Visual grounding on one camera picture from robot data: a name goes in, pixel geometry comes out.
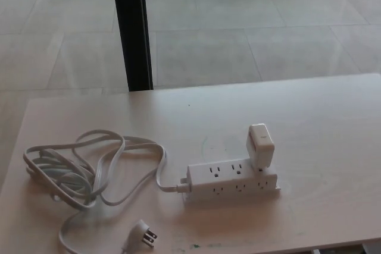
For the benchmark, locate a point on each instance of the white square charger plug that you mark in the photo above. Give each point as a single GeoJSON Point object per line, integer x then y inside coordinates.
{"type": "Point", "coordinates": [259, 147]}

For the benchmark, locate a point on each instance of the white angled three-prong plug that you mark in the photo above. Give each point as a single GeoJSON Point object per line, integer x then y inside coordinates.
{"type": "Point", "coordinates": [145, 235]}

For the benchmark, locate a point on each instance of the white six-outlet power strip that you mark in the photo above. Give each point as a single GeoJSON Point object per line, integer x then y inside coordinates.
{"type": "Point", "coordinates": [229, 183]}

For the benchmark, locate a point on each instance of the black vertical window frame post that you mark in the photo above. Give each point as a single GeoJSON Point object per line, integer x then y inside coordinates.
{"type": "Point", "coordinates": [132, 28]}

